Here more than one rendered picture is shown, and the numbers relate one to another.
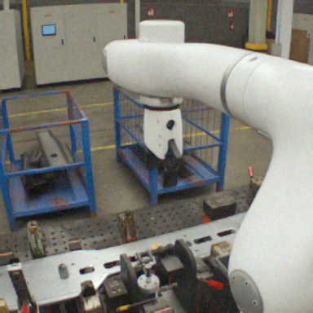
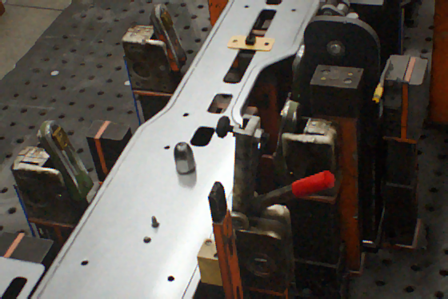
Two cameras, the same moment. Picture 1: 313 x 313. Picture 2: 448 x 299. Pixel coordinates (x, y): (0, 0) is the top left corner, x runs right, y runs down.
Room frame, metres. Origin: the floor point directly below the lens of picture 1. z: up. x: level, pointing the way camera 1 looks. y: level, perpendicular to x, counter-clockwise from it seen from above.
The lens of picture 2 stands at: (0.04, 0.91, 1.86)
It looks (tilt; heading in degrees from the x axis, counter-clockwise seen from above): 41 degrees down; 317
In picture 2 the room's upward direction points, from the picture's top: 9 degrees counter-clockwise
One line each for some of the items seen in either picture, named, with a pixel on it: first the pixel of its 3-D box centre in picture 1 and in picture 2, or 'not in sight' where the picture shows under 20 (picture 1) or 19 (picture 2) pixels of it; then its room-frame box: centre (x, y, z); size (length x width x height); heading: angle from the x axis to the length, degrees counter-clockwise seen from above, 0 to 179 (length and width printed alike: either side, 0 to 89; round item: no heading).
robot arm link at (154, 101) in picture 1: (161, 96); not in sight; (0.65, -0.01, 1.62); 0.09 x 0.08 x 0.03; 23
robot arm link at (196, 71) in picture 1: (173, 68); not in sight; (0.54, -0.03, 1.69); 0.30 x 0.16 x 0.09; 25
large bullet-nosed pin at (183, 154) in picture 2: (63, 271); (184, 158); (0.80, 0.30, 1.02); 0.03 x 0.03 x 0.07
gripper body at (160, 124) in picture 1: (160, 125); not in sight; (0.65, -0.01, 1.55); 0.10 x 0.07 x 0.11; 23
